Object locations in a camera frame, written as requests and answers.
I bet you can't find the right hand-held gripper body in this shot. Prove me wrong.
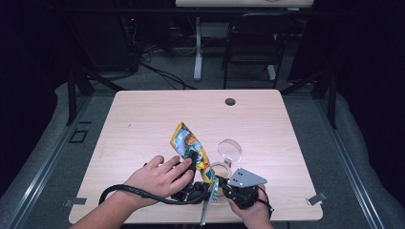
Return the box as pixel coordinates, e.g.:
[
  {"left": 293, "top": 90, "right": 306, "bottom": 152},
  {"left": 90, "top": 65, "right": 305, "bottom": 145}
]
[{"left": 224, "top": 167, "right": 268, "bottom": 211}]

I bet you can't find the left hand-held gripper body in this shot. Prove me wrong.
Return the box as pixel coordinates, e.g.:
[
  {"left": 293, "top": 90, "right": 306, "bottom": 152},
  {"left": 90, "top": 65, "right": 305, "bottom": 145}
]
[{"left": 171, "top": 165, "right": 214, "bottom": 227}]

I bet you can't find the yellow green spouted pouch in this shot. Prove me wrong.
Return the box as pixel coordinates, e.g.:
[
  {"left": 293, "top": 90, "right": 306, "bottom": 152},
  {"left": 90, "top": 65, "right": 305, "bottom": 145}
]
[{"left": 169, "top": 121, "right": 221, "bottom": 203}]

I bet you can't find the person's right hand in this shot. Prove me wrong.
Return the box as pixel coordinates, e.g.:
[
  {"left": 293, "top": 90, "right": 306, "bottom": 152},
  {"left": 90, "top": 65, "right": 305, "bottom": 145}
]
[{"left": 227, "top": 198, "right": 272, "bottom": 225}]

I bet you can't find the person's left hand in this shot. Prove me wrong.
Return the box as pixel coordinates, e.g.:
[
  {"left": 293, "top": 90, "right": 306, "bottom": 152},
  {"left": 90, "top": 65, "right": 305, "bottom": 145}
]
[{"left": 123, "top": 155, "right": 195, "bottom": 201}]

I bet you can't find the black folding chair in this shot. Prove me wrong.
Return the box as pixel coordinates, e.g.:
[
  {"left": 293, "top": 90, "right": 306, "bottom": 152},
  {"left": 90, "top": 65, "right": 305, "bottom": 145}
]
[{"left": 222, "top": 12, "right": 296, "bottom": 91}]

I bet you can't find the black metal stand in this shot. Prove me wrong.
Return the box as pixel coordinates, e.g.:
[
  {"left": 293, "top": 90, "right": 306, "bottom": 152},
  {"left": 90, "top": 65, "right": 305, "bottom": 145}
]
[
  {"left": 65, "top": 67, "right": 126, "bottom": 126},
  {"left": 280, "top": 67, "right": 339, "bottom": 130}
]

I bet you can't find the dark equipment cabinet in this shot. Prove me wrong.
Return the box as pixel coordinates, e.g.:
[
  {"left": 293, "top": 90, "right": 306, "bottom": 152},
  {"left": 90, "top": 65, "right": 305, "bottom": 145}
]
[{"left": 73, "top": 12, "right": 139, "bottom": 73}]

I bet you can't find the white desk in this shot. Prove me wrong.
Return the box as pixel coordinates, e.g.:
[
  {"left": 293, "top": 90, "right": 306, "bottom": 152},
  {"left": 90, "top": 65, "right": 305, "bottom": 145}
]
[{"left": 175, "top": 0, "right": 316, "bottom": 82}]

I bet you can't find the dark curtain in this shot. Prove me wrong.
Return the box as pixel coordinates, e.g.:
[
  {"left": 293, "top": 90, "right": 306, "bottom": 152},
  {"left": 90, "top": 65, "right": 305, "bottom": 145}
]
[
  {"left": 0, "top": 0, "right": 69, "bottom": 195},
  {"left": 336, "top": 0, "right": 405, "bottom": 206}
]

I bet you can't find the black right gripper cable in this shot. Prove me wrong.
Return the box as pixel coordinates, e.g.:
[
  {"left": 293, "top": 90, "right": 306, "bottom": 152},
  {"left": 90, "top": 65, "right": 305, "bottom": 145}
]
[{"left": 256, "top": 185, "right": 275, "bottom": 215}]

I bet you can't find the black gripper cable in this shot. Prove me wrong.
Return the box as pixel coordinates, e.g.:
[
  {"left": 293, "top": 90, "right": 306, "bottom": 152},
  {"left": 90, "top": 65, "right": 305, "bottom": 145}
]
[
  {"left": 97, "top": 183, "right": 211, "bottom": 206},
  {"left": 256, "top": 185, "right": 275, "bottom": 215}
]

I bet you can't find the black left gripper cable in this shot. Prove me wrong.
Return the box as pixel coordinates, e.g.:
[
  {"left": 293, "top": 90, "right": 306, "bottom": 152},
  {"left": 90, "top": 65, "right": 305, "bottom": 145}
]
[{"left": 97, "top": 183, "right": 211, "bottom": 206}]

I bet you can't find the grey table edge bracket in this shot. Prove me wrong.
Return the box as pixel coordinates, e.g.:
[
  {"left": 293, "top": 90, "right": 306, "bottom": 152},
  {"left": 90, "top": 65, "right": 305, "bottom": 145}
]
[
  {"left": 63, "top": 197, "right": 88, "bottom": 208},
  {"left": 306, "top": 191, "right": 328, "bottom": 206}
]

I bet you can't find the black floor cable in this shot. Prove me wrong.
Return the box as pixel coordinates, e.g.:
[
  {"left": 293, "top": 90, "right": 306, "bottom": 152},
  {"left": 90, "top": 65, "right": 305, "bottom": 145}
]
[{"left": 139, "top": 61, "right": 197, "bottom": 91}]

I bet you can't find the aluminium floor rail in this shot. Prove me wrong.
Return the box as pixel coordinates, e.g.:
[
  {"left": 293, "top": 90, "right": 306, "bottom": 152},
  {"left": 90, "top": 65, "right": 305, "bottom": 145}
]
[
  {"left": 2, "top": 94, "right": 94, "bottom": 229},
  {"left": 314, "top": 94, "right": 387, "bottom": 229}
]

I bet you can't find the square floor outlet frame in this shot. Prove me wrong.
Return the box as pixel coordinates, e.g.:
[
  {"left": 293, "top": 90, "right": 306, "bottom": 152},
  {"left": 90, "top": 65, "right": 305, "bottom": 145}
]
[{"left": 68, "top": 128, "right": 90, "bottom": 144}]

